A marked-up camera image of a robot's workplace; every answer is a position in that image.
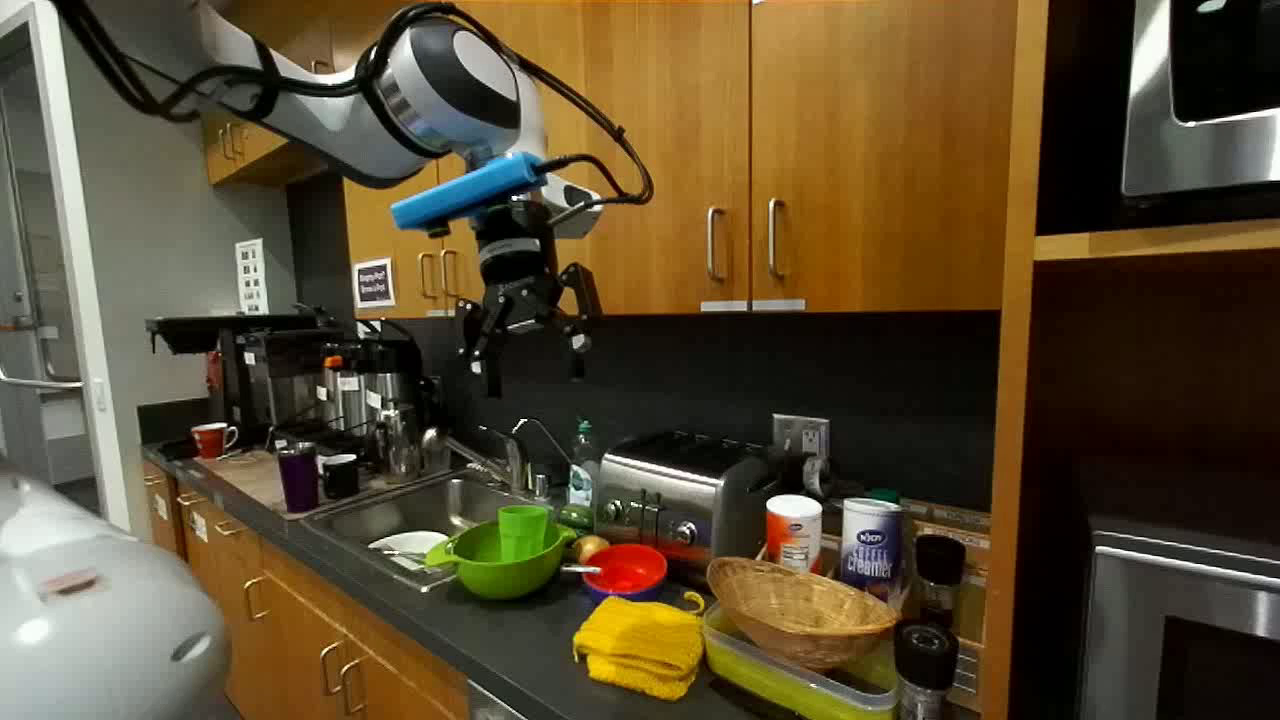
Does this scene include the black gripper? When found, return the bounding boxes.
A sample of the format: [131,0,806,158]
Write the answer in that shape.
[461,198,599,400]

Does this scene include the yellow towel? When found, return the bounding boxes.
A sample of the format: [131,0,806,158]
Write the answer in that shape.
[571,591,706,704]

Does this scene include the wooden upper cabinet door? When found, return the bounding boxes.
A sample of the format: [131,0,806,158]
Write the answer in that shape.
[748,0,1021,318]
[579,0,757,322]
[439,0,591,322]

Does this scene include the thin gooseneck water tap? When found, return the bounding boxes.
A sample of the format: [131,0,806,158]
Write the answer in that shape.
[507,411,579,499]

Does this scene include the chrome sink faucet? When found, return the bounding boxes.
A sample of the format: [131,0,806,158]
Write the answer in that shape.
[417,425,530,496]

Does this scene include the clear dish soap bottle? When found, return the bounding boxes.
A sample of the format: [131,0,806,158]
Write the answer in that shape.
[564,417,604,532]

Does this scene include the wooden cabinet door with sign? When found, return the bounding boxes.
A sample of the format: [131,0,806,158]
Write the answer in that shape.
[340,158,451,322]

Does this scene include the glass coffee carafe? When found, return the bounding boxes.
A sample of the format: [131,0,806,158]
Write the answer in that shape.
[371,405,419,480]

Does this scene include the green plastic cup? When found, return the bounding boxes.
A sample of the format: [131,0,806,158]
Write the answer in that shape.
[496,499,554,564]

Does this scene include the steel toaster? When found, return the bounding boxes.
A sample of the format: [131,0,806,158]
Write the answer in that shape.
[591,429,811,564]

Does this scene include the stainless steel sink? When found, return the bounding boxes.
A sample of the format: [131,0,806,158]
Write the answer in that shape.
[301,468,520,595]

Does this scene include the green plastic bowl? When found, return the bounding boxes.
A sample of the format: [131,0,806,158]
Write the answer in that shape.
[423,517,584,604]

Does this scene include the black mug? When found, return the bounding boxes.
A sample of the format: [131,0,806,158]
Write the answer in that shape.
[316,452,362,506]

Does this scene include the white plate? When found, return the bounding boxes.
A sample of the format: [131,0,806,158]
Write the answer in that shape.
[362,530,457,578]

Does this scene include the purple mug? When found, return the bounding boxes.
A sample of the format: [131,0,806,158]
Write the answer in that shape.
[271,441,325,517]

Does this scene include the black coffee brewer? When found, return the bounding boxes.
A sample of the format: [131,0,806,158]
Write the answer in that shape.
[145,311,326,452]

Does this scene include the white and red canister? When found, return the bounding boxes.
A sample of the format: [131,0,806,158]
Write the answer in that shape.
[758,493,828,578]

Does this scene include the red mug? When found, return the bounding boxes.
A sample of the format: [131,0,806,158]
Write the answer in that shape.
[189,419,243,464]

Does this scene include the wooden base cabinet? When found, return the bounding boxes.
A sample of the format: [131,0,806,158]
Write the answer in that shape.
[138,455,471,720]

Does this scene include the wicker basket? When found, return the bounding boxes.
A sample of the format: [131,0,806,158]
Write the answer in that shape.
[699,553,902,672]

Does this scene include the white and blue canister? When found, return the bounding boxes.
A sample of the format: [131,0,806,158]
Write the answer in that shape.
[837,493,909,591]

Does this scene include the yellow-green plastic container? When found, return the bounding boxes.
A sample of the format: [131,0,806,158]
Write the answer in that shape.
[699,614,901,720]

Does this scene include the black pepper grinder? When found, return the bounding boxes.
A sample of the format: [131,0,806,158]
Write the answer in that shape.
[890,620,960,720]
[912,532,970,631]

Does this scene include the wooden appliance shelf tower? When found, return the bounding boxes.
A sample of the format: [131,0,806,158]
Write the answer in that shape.
[975,0,1280,720]

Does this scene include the steel countertop oven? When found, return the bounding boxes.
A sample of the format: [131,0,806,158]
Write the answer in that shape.
[1079,517,1280,720]

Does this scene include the steel microwave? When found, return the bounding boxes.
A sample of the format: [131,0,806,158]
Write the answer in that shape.
[1116,0,1280,200]

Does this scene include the white wall sign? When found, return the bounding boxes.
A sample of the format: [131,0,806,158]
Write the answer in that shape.
[349,258,401,318]

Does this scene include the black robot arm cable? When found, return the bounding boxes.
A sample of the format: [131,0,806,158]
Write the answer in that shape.
[53,0,654,212]

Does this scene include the wall power outlet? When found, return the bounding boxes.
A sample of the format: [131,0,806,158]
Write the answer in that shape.
[768,411,831,496]

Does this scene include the white wall notice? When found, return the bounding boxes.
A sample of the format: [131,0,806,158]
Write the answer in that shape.
[232,238,271,322]

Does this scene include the white door frame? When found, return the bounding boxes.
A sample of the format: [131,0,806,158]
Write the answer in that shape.
[0,0,135,538]

